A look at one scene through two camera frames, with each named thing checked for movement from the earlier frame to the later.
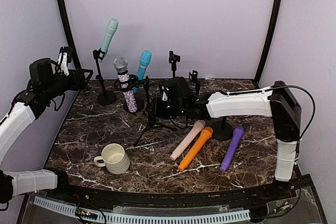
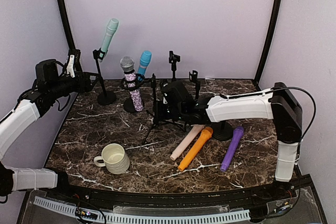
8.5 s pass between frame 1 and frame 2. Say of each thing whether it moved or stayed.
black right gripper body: stayed
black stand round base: stayed
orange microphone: stayed
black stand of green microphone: stayed
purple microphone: stayed
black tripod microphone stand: moved
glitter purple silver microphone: moved
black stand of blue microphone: moved
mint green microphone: stayed
